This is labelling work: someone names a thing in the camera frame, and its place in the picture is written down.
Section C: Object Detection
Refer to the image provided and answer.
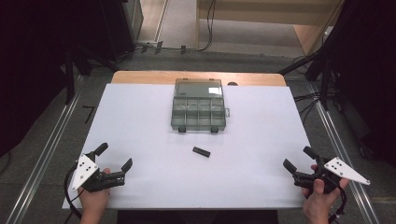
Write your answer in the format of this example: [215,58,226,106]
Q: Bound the black floor cables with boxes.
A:
[293,91,323,124]

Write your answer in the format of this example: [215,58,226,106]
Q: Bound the small black rectangular block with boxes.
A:
[191,146,212,159]

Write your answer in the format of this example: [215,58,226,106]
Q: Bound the person's right hand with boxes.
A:
[302,178,350,224]

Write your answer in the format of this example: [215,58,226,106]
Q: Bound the black hanging cables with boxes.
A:
[162,0,218,52]

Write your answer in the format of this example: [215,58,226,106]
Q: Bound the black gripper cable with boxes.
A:
[327,186,348,224]
[63,163,84,220]

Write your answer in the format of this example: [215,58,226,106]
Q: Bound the wooden table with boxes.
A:
[110,70,288,88]

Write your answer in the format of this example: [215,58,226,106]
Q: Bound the clear plastic compartment box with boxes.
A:
[170,77,231,134]

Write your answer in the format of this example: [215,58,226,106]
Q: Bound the black curtain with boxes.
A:
[306,0,396,167]
[0,0,144,158]

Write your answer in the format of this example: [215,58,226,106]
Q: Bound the person's left hand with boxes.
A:
[78,167,112,224]

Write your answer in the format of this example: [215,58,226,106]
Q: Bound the white board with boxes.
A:
[62,82,316,210]

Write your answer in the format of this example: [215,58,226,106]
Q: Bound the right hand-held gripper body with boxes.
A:
[292,157,372,195]

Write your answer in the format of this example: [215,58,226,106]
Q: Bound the metal floor rail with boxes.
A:
[306,81,381,224]
[5,76,84,224]

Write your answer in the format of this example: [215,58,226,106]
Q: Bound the wooden cabinet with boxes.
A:
[195,0,346,56]

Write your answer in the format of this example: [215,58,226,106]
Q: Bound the black stand leg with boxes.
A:
[63,46,77,105]
[277,50,323,77]

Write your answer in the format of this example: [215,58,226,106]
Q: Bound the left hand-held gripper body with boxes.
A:
[70,154,126,193]

